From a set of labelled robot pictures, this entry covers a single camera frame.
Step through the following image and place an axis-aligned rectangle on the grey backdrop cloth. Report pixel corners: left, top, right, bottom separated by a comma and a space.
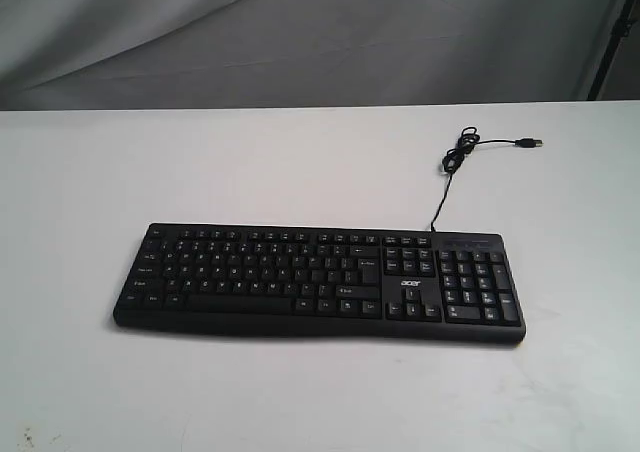
1, 0, 623, 110

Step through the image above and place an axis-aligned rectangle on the black Acer keyboard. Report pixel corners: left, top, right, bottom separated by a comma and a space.
113, 223, 526, 344

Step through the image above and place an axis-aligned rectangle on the black keyboard USB cable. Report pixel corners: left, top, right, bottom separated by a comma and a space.
429, 126, 545, 234

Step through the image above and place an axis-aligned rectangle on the black tripod stand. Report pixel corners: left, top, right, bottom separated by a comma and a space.
586, 0, 637, 101

